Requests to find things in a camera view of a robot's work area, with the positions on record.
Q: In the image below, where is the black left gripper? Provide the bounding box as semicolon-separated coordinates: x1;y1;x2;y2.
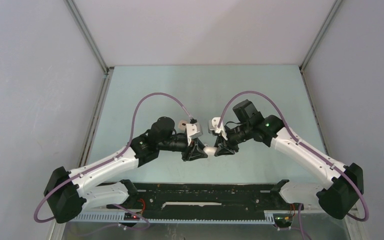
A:
158;135;208;162

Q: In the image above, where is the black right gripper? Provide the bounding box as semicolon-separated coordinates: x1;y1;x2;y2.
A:
213;122;252;156

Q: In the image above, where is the white oval earbud case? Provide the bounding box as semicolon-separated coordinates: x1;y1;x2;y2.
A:
203;146;218;156

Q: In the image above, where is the pink square earbud case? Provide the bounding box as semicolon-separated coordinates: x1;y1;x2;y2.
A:
178;120;188;131

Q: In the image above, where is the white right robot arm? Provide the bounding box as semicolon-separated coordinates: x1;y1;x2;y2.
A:
208;99;364;220

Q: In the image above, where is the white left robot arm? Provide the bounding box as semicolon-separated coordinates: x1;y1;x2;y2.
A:
44;116;208;224

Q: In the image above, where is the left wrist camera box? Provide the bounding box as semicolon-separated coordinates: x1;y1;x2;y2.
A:
185;122;203;146

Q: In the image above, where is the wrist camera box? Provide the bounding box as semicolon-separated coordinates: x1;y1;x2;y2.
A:
208;117;228;141
185;122;203;146

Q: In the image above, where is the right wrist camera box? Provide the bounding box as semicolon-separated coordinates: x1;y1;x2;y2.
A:
208;117;228;141

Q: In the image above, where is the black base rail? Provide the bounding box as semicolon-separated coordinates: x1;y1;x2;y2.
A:
120;179;303;222

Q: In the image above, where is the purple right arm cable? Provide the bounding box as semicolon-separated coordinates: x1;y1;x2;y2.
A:
217;90;370;222

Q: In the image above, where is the aluminium frame post left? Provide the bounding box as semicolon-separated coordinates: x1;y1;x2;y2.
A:
64;0;114;167

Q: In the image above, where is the aluminium frame post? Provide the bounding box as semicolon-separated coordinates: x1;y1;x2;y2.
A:
298;0;345;72
64;0;114;167

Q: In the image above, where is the white cable duct strip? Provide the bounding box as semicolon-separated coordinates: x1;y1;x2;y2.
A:
76;211;276;225

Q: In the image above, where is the aluminium frame post right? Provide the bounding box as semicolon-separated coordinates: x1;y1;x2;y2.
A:
298;0;345;72

